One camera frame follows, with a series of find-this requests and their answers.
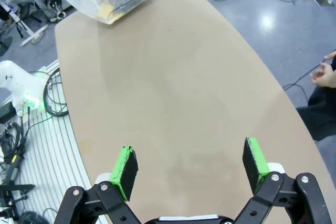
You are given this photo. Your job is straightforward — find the person's left hand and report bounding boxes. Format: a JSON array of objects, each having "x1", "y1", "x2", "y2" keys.
[{"x1": 309, "y1": 63, "x2": 336, "y2": 89}]

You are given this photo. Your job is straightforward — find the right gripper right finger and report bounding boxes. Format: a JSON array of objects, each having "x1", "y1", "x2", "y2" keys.
[{"x1": 233, "y1": 136, "x2": 333, "y2": 224}]

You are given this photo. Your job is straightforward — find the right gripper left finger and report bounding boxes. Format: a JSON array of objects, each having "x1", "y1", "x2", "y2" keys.
[{"x1": 54, "y1": 145, "x2": 144, "y2": 224}]

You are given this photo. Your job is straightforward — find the white ribbed platform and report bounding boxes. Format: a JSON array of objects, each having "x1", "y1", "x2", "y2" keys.
[{"x1": 0, "y1": 58, "x2": 106, "y2": 224}]

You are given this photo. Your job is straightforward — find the black cable loop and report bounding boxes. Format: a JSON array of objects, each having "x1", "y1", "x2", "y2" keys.
[{"x1": 43, "y1": 66, "x2": 71, "y2": 118}]

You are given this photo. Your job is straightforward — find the black clamp stand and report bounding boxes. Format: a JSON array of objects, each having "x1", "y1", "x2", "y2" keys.
[{"x1": 0, "y1": 183, "x2": 36, "y2": 221}]

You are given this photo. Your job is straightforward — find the person in black t-shirt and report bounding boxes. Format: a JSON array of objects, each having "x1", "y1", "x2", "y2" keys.
[{"x1": 296, "y1": 56, "x2": 336, "y2": 142}]

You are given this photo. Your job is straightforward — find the black cable bundle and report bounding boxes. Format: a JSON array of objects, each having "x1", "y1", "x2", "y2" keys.
[{"x1": 0, "y1": 123, "x2": 30, "y2": 183}]

